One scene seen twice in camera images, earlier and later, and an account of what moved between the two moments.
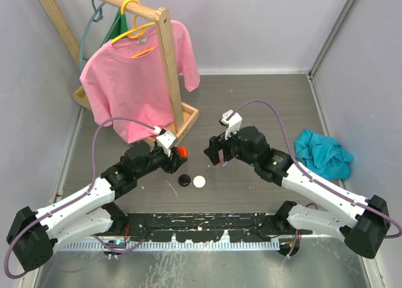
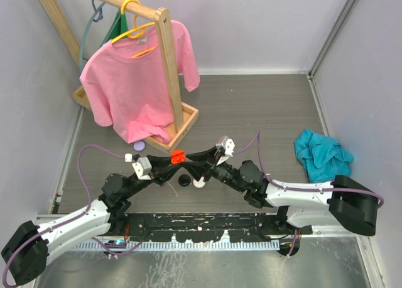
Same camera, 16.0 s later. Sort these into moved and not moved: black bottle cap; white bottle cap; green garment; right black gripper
Moved: right black gripper
Not moved: white bottle cap; black bottle cap; green garment
